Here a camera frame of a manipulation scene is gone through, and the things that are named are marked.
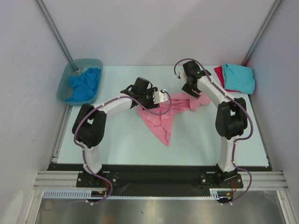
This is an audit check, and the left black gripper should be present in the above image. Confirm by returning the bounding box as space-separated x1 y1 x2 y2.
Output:
140 87 159 110

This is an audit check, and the pink t shirt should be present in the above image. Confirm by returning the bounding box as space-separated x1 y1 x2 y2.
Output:
137 92 211 147

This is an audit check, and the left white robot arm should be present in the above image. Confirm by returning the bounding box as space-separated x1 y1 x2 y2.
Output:
72 77 169 187

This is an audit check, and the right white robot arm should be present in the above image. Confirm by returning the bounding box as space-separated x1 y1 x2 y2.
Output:
178 59 248 187

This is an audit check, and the folded red t shirt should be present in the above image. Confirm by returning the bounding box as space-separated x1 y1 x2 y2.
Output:
214 66 238 92

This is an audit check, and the folded light blue t shirt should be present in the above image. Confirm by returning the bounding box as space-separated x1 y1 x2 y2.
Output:
222 63 256 95

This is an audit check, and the crumpled blue t shirt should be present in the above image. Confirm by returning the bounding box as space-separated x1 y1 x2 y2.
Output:
66 68 101 103

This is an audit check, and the translucent blue plastic bin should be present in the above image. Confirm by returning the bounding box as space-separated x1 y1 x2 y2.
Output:
57 58 103 105

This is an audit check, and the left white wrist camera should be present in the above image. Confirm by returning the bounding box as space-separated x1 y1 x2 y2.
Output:
152 89 169 104

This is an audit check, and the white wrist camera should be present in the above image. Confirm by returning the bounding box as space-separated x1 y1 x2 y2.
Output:
152 89 169 104
175 68 187 82

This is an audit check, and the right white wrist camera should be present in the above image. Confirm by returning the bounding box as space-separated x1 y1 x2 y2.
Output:
175 68 187 82

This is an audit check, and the right aluminium corner post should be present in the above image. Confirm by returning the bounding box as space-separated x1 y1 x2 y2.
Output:
242 0 284 66

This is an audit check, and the aluminium corner post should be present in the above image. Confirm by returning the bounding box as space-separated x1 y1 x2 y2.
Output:
34 0 73 63
242 0 284 66

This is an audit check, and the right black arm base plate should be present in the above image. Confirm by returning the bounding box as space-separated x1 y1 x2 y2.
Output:
199 172 243 189

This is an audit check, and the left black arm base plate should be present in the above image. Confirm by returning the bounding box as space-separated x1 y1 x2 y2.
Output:
76 171 119 188

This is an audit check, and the aluminium front rail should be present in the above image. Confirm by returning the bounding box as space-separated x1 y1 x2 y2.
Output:
34 171 288 190

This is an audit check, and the slotted cable duct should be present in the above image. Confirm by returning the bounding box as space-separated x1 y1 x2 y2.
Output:
43 188 233 200

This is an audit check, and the left aluminium corner post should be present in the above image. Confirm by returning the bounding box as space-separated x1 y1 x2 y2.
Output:
34 0 73 63

